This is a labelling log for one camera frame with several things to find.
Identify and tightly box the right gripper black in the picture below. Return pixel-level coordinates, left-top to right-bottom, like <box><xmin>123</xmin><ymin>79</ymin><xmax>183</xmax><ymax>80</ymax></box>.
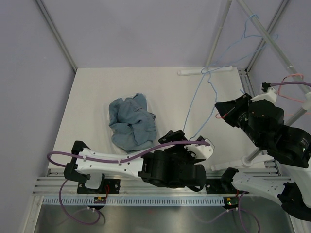
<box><xmin>214</xmin><ymin>92</ymin><xmax>262</xmax><ymax>146</ymax></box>

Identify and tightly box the blue wire hanger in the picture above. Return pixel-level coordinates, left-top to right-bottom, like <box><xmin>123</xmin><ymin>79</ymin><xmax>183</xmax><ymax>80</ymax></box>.
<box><xmin>182</xmin><ymin>71</ymin><xmax>218</xmax><ymax>139</ymax></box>
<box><xmin>199</xmin><ymin>14</ymin><xmax>278</xmax><ymax>75</ymax></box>

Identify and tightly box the blue wire hanger front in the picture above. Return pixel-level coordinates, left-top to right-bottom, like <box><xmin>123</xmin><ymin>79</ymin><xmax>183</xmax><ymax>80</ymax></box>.
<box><xmin>199</xmin><ymin>14</ymin><xmax>278</xmax><ymax>75</ymax></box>

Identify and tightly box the pink wire hanger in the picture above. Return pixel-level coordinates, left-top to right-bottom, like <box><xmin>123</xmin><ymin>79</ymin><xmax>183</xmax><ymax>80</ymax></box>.
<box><xmin>215</xmin><ymin>73</ymin><xmax>308</xmax><ymax>119</ymax></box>

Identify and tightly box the denim skirt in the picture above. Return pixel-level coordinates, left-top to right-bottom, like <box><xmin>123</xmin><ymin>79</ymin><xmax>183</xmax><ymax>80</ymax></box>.
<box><xmin>108</xmin><ymin>93</ymin><xmax>158</xmax><ymax>153</ymax></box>

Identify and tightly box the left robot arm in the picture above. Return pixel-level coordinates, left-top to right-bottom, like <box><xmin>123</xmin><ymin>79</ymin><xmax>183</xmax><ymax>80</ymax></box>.
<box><xmin>64</xmin><ymin>130</ymin><xmax>213</xmax><ymax>194</ymax></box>

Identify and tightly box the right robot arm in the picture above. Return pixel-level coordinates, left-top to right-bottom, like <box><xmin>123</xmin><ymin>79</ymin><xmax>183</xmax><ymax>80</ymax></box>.
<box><xmin>215</xmin><ymin>94</ymin><xmax>311</xmax><ymax>221</ymax></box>

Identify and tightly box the metal clothes rack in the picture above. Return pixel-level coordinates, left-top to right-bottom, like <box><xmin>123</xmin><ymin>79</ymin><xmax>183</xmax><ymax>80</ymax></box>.
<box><xmin>179</xmin><ymin>0</ymin><xmax>311</xmax><ymax>171</ymax></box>

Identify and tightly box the white plastic basket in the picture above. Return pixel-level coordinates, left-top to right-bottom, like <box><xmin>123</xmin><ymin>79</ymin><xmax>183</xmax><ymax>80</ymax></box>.
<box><xmin>103</xmin><ymin>96</ymin><xmax>161</xmax><ymax>156</ymax></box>

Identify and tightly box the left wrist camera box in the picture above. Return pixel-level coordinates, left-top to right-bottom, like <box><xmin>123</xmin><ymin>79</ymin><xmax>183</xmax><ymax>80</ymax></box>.
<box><xmin>185</xmin><ymin>136</ymin><xmax>214</xmax><ymax>160</ymax></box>

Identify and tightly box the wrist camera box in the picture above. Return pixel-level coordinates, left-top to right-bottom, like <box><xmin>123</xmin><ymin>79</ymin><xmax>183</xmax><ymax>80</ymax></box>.
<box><xmin>185</xmin><ymin>136</ymin><xmax>214</xmax><ymax>160</ymax></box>
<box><xmin>250</xmin><ymin>82</ymin><xmax>277</xmax><ymax>104</ymax></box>

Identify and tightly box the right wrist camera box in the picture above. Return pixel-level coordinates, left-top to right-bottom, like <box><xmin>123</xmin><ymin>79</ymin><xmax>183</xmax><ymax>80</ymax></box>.
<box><xmin>250</xmin><ymin>82</ymin><xmax>277</xmax><ymax>104</ymax></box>

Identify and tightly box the aluminium mounting rail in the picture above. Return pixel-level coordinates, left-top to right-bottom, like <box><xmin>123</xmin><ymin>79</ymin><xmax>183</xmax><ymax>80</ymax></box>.
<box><xmin>31</xmin><ymin>167</ymin><xmax>297</xmax><ymax>197</ymax></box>

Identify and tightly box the slotted cable duct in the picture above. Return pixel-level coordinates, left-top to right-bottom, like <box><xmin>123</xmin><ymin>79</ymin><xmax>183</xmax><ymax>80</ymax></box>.
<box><xmin>43</xmin><ymin>196</ymin><xmax>225</xmax><ymax>206</ymax></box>

